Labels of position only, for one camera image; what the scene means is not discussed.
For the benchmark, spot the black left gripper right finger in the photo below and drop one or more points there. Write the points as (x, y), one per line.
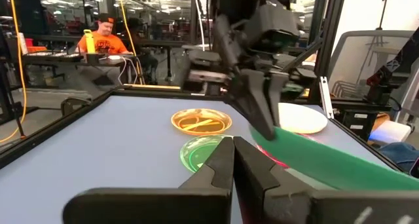
(294, 207)

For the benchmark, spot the person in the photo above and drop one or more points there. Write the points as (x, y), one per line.
(104, 42)

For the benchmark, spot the large green plastic plate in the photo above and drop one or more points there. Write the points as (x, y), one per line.
(327, 165)

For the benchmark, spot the yellow bottle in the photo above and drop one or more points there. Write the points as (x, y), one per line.
(89, 42)

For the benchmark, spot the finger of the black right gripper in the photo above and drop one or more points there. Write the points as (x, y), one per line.
(253, 103)
(278, 93)

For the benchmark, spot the person's leg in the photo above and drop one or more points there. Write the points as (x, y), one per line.
(399, 155)

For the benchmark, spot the grey mesh office chair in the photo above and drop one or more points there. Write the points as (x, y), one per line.
(357, 60)

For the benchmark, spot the small orange transparent plate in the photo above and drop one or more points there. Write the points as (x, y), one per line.
(201, 122)

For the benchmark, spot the white box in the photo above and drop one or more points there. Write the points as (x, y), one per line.
(391, 132)

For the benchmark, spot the white metal bracket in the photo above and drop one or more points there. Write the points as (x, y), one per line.
(326, 98)

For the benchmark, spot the black box with labels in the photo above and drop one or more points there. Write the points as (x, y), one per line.
(358, 124)

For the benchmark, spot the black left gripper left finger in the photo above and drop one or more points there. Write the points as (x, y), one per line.
(147, 207)

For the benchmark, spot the small pink transparent plate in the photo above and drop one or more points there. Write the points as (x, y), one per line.
(271, 156)

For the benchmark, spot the small green transparent plate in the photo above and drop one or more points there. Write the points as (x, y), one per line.
(196, 152)

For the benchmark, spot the black table frame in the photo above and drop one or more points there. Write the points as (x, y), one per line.
(49, 132)

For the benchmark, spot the black frame post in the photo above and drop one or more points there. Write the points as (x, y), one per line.
(329, 37)

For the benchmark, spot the black desk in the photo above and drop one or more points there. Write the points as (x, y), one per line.
(59, 57)

